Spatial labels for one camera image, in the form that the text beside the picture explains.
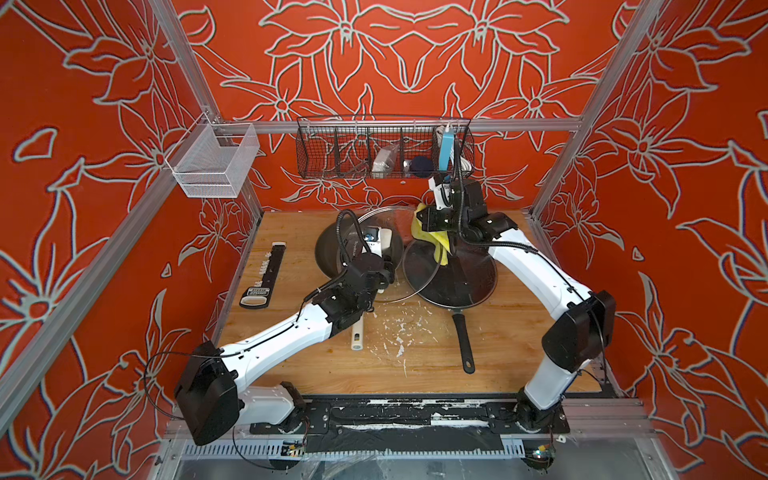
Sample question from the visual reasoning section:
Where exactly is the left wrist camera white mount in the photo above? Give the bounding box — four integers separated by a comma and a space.
362, 226, 393, 258

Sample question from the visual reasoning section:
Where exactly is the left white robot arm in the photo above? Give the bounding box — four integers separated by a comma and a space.
174, 210, 396, 446

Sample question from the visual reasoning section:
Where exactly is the black wire wall basket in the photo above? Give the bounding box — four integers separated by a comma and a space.
296, 114, 476, 180

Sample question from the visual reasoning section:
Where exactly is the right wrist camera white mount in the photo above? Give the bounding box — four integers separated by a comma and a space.
428, 173, 454, 210

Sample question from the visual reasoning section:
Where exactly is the blue white bottle in basket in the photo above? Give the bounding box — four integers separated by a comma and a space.
437, 125, 455, 173

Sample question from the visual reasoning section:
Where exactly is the white packet in basket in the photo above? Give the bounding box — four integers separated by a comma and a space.
371, 145, 398, 179

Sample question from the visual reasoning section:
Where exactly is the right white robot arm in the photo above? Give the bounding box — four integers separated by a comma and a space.
412, 131, 616, 433

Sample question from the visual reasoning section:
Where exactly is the glass lid with white handle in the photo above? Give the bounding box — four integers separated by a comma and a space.
338, 206, 440, 304

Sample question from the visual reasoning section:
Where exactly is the white cable in basket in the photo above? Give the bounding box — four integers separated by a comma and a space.
451, 140, 474, 176

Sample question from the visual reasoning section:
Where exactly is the clear plastic wall bin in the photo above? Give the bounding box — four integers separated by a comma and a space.
166, 123, 260, 199

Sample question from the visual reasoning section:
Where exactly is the dark blue round object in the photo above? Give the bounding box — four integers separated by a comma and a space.
409, 155, 434, 178

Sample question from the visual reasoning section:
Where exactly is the yellow microfiber cloth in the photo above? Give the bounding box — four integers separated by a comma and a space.
410, 203, 450, 266

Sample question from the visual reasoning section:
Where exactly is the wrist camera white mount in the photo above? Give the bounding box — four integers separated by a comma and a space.
428, 173, 454, 210
362, 226, 393, 258

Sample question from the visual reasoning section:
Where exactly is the black frying pan with lid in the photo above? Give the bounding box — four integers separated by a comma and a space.
402, 240, 497, 374

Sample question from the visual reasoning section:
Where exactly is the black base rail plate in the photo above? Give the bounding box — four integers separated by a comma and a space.
246, 394, 570, 456

